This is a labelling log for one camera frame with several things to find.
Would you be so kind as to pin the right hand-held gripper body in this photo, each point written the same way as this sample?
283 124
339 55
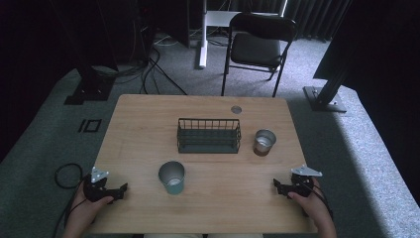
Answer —
302 185

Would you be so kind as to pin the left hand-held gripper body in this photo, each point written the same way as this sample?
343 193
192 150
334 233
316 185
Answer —
95 190

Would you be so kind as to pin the teal metal cup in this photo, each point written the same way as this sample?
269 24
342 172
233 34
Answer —
172 180

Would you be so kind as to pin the person's left hand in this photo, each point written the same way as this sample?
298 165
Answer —
87 210

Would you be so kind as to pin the person's right hand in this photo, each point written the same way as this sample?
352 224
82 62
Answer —
313 206

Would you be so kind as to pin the round grey table grommet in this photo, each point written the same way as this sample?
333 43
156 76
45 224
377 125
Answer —
236 109

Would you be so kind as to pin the black slanted stand with base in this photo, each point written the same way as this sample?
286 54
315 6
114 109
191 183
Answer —
325 99

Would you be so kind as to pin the black stand with flat base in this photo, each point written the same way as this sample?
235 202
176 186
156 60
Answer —
89 91

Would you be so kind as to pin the black folding chair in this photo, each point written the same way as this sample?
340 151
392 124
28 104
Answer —
256 49

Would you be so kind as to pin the dark cabinet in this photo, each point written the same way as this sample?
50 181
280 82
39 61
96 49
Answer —
165 23

